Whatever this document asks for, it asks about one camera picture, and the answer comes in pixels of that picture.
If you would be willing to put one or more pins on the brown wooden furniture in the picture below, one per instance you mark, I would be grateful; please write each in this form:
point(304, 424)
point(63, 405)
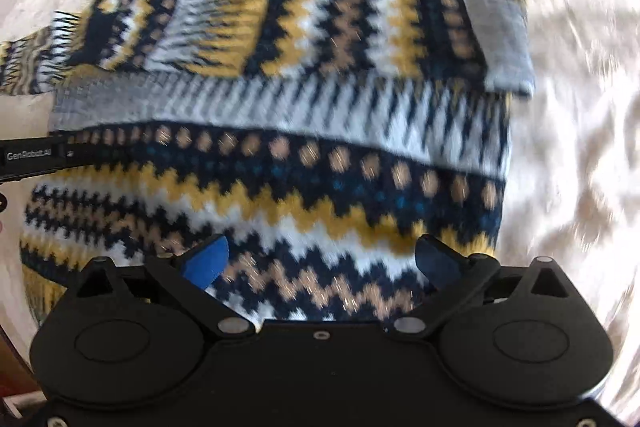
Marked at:
point(12, 367)

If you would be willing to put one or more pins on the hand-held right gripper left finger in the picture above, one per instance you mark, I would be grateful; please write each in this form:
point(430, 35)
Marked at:
point(206, 263)

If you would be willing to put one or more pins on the cream satin blanket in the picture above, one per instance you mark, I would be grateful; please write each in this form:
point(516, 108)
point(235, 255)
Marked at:
point(575, 57)

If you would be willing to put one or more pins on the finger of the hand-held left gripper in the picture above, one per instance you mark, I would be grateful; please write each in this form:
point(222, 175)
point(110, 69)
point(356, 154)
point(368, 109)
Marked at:
point(87, 150)

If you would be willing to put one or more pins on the navy yellow patterned knit sweater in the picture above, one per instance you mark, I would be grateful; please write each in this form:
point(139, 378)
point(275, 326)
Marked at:
point(300, 57)

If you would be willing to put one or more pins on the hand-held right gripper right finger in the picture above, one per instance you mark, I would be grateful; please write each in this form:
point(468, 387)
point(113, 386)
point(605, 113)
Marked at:
point(434, 259)

